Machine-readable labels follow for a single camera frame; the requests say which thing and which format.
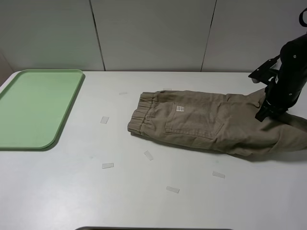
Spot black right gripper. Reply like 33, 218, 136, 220
255, 34, 307, 122

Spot khaki shorts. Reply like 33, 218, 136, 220
128, 89, 307, 156

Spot green plastic tray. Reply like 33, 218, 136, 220
0, 69, 84, 150

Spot clear tape piece lower right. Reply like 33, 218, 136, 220
212, 171, 225, 179

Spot clear tape piece bottom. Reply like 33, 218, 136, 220
166, 186, 180, 194

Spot clear tape piece centre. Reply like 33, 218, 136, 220
144, 150, 154, 161

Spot clear tape piece lower left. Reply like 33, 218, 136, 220
102, 163, 114, 169

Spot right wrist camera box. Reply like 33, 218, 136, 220
248, 55, 280, 85

